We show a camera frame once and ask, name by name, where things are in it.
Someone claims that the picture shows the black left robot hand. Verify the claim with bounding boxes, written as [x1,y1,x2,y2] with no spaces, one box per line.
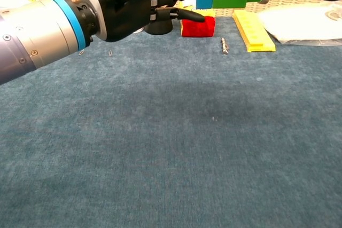
[80,0,207,43]

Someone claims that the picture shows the clear plastic zip bag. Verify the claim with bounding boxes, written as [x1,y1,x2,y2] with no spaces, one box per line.
[257,4,342,48]

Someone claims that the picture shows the yellow tray with holes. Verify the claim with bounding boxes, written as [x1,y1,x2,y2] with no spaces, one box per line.
[231,10,276,53]

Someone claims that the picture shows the yellow Lipo snack box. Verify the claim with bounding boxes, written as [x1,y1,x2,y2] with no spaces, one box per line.
[178,0,216,38]

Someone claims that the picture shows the metal drill bit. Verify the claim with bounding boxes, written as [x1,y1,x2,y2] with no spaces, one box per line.
[220,37,230,56]

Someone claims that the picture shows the blue table cloth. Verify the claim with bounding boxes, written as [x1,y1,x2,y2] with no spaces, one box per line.
[0,15,342,228]

